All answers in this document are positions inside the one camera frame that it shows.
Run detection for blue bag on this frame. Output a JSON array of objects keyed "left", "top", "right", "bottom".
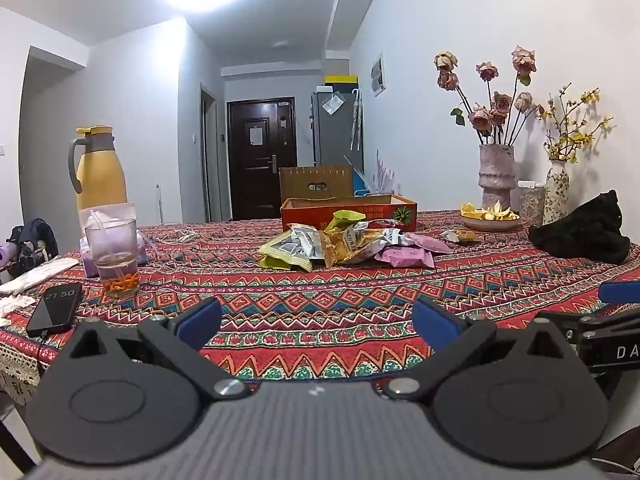
[{"left": 352, "top": 167, "right": 381, "bottom": 195}]

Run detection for bunch of dried pink roses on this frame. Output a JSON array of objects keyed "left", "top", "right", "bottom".
[{"left": 433, "top": 45, "right": 546, "bottom": 146}]

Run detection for white cable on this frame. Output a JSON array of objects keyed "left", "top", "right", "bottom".
[{"left": 149, "top": 222, "right": 202, "bottom": 246}]

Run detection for white cloth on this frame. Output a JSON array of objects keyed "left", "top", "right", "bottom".
[{"left": 0, "top": 257, "right": 81, "bottom": 296}]

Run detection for pile of orange peels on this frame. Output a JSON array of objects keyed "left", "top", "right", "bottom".
[{"left": 460, "top": 200, "right": 520, "bottom": 222}]

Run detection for yellow thermos jug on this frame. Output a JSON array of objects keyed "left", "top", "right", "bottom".
[{"left": 68, "top": 124, "right": 129, "bottom": 212}]

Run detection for pink ceramic vase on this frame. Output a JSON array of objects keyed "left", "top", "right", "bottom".
[{"left": 477, "top": 143, "right": 516, "bottom": 211}]

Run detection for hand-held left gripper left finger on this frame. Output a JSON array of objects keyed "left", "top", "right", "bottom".
[{"left": 64, "top": 297, "right": 251, "bottom": 402}]

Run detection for dark brown entrance door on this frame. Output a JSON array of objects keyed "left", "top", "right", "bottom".
[{"left": 226, "top": 98, "right": 299, "bottom": 221}]

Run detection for dark backpack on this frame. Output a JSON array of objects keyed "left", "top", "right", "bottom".
[{"left": 7, "top": 218, "right": 60, "bottom": 276}]

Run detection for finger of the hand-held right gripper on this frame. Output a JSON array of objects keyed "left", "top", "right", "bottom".
[
  {"left": 599, "top": 280, "right": 640, "bottom": 307},
  {"left": 535, "top": 309, "right": 640, "bottom": 347}
]

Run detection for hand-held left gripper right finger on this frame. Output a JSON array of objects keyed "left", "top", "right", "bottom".
[{"left": 382, "top": 296, "right": 577, "bottom": 402}]

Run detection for yellow-green snack bag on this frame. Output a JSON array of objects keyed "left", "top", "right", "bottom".
[{"left": 257, "top": 231, "right": 314, "bottom": 272}]

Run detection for grey refrigerator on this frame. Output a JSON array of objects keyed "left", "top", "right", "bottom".
[{"left": 310, "top": 90, "right": 365, "bottom": 167}]

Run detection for black cloth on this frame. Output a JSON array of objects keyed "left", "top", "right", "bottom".
[{"left": 528, "top": 189, "right": 632, "bottom": 265}]

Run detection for purple decorative plant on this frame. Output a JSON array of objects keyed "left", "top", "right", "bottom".
[{"left": 374, "top": 152, "right": 396, "bottom": 194}]

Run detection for purple tissue pack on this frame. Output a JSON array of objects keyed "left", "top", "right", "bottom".
[{"left": 79, "top": 204, "right": 149, "bottom": 279}]

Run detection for grey interior door frame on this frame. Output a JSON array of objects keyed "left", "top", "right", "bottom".
[{"left": 199, "top": 82, "right": 221, "bottom": 222}]

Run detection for wall picture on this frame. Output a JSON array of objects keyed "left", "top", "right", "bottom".
[{"left": 370, "top": 53, "right": 387, "bottom": 97}]

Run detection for yellow flower branches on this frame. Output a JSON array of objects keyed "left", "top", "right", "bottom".
[{"left": 542, "top": 84, "right": 614, "bottom": 164}]

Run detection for red cardboard box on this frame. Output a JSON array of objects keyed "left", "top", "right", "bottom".
[{"left": 280, "top": 193, "right": 419, "bottom": 234}]

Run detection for grey-white snack packet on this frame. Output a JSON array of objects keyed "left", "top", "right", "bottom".
[{"left": 287, "top": 223, "right": 327, "bottom": 262}]

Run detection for white floral vase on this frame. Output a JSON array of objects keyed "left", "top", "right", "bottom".
[{"left": 542, "top": 159, "right": 571, "bottom": 225}]

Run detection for bowl of yellow peels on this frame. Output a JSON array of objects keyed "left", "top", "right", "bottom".
[{"left": 458, "top": 210, "right": 521, "bottom": 232}]

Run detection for yellow and black box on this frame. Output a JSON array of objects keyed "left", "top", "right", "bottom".
[{"left": 323, "top": 74, "right": 360, "bottom": 92}]

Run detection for white hanging umbrella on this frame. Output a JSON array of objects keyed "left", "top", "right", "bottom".
[{"left": 349, "top": 88, "right": 362, "bottom": 151}]

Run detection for pink snack packet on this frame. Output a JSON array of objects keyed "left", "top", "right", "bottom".
[
  {"left": 375, "top": 246, "right": 436, "bottom": 270},
  {"left": 400, "top": 232, "right": 454, "bottom": 255}
]

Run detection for red patterned tablecloth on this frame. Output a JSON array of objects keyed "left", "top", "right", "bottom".
[{"left": 0, "top": 209, "right": 640, "bottom": 406}]

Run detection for black smartphone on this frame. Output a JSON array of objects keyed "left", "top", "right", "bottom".
[{"left": 25, "top": 282, "right": 83, "bottom": 339}]

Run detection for orange snack packet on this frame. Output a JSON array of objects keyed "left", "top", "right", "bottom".
[{"left": 319, "top": 229, "right": 362, "bottom": 267}]

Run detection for glass jar with lid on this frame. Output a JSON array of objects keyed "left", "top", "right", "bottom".
[{"left": 517, "top": 180, "right": 546, "bottom": 226}]

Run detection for white-orange snack packet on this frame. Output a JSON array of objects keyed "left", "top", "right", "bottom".
[{"left": 351, "top": 227, "right": 404, "bottom": 262}]

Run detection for small brown snack packet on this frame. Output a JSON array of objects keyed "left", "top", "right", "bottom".
[{"left": 440, "top": 228, "right": 482, "bottom": 247}]

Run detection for glass cup with goji berries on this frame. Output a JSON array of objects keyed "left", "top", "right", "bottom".
[{"left": 84, "top": 218, "right": 140, "bottom": 297}]

